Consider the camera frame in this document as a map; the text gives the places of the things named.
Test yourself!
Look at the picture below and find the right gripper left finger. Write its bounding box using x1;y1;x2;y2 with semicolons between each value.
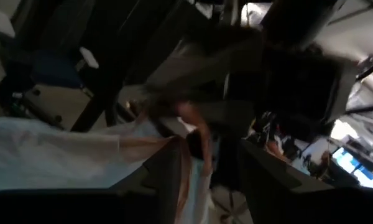
111;136;191;219

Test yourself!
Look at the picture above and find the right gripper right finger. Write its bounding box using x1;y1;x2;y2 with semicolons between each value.
239;139;334;224

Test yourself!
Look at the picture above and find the teal plastic trash bag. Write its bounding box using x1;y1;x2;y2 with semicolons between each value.
0;115;216;224

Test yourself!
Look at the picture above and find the lit computer monitor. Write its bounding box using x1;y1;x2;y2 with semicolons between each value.
331;146;373;189

